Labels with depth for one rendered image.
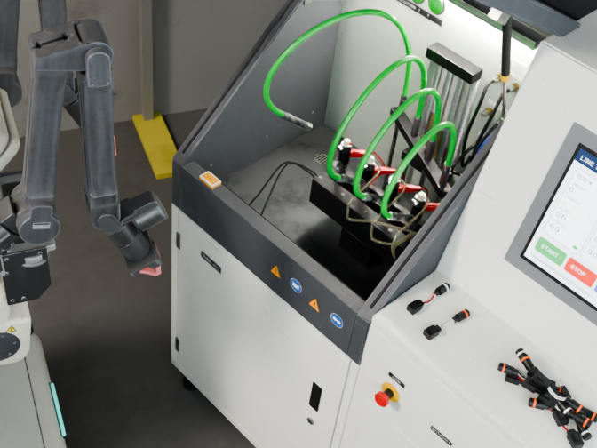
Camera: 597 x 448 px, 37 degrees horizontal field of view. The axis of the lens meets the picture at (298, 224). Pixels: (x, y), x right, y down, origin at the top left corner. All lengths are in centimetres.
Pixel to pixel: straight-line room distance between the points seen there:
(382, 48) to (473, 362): 89
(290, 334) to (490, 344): 55
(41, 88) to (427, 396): 103
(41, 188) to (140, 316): 153
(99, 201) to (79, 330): 145
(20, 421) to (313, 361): 86
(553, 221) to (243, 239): 76
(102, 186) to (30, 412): 106
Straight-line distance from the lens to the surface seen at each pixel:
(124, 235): 186
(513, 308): 203
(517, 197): 195
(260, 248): 219
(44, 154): 168
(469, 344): 199
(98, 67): 155
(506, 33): 176
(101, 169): 173
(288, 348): 233
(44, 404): 268
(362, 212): 220
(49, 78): 158
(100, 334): 316
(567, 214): 190
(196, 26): 379
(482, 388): 193
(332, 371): 223
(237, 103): 234
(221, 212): 226
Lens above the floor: 248
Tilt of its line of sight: 45 degrees down
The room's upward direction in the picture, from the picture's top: 8 degrees clockwise
